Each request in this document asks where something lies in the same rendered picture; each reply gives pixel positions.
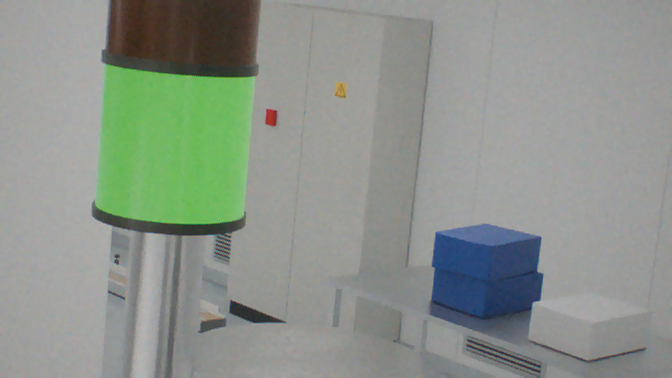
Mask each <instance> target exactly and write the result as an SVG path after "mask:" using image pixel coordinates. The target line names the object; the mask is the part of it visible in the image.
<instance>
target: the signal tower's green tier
mask: <svg viewBox="0 0 672 378"><path fill-rule="evenodd" d="M254 88H255V77H250V78H213V77H195V76H182V75H170V74H161V73H151V72H144V71H136V70H130V69H123V68H118V67H113V66H109V65H106V64H104V79H103V95H102V111H101V126H100V142H99V158H98V173H97V189H96V206H97V207H98V208H99V209H101V210H103V211H105V212H107V213H110V214H114V215H117V216H121V217H126V218H131V219H136V220H143V221H151V222H160V223H173V224H213V223H223V222H229V221H234V220H237V219H240V218H242V217H243V216H244V208H245V196H246V183H247V171H248V160H249V148H250V136H251V124H252V112H253V100H254Z"/></svg>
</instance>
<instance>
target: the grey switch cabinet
mask: <svg viewBox="0 0 672 378"><path fill-rule="evenodd" d="M431 29H432V20H425V19H417V18H409V17H401V16H393V15H385V14H378V13H369V12H361V11H353V10H345V9H337V8H330V7H322V6H314V5H306V4H298V3H284V2H270V1H262V4H261V16H260V28H259V41H258V53H257V63H259V75H258V76H257V77H255V88H254V100H253V112H252V124H251V136H250V148H249V160H248V171H247V183H246V196H245V208H244V210H245V211H246V213H247V218H246V227H245V228H243V229H242V230H239V231H237V232H233V233H232V243H231V255H230V267H229V279H228V291H227V298H229V299H231V303H230V313H231V314H234V315H236V316H238V317H241V318H243V319H246V320H248V321H250V322H253V323H271V322H274V323H303V324H315V325H323V326H326V325H327V314H328V304H329V294H330V286H329V285H326V284H324V283H325V278H329V277H337V276H344V275H352V274H359V273H367V272H375V271H383V270H391V269H399V268H406V264H407V254H408V245H409V236H410V226H411V217H412V208H413V198H414V188H415V179H416V169H417V160H418V151H419V141H420V132H421V123H422V114H423V104H424V95H425V86H426V76H427V67H428V58H429V48H430V39H431ZM400 319H401V311H399V310H396V309H394V308H391V307H388V306H385V305H382V304H380V303H377V302H373V301H370V300H368V299H365V298H362V297H359V296H356V295H354V294H351V293H348V292H345V291H342V293H341V303H340V314H339V324H338V328H344V329H349V330H354V331H359V332H363V333H368V334H371V335H376V336H380V337H383V338H386V339H389V340H392V341H395V342H396V340H397V339H398V338H399V329H400Z"/></svg>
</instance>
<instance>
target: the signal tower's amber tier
mask: <svg viewBox="0 0 672 378"><path fill-rule="evenodd" d="M261 4H262V0H107V13H108V15H106V19H107V31H106V47H105V50H106V51H107V52H110V53H114V55H118V56H124V57H130V58H137V59H144V60H152V61H161V62H171V63H182V64H195V65H212V66H252V65H256V64H257V53H258V41H259V28H260V16H261Z"/></svg>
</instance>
